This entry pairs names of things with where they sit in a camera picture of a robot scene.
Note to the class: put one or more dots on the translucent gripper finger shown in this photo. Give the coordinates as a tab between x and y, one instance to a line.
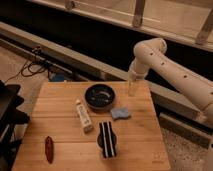
132	88

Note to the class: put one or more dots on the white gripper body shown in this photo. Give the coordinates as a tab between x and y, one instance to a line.
133	75

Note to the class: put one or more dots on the dark ceramic bowl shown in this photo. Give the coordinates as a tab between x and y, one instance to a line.
99	96

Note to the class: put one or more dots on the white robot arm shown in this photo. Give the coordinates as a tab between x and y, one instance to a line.
150	54

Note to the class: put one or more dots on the black white striped cloth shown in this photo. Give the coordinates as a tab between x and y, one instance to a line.
106	133

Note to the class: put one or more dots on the white tube bottle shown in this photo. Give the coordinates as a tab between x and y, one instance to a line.
84	117

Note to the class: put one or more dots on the black round coaster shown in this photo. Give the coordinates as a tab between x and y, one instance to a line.
99	140

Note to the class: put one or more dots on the blue object on floor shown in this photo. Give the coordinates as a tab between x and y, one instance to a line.
57	78

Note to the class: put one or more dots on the red brown oblong object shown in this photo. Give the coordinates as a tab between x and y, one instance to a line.
49	149

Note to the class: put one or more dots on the black chair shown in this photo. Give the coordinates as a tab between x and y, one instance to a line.
10	116

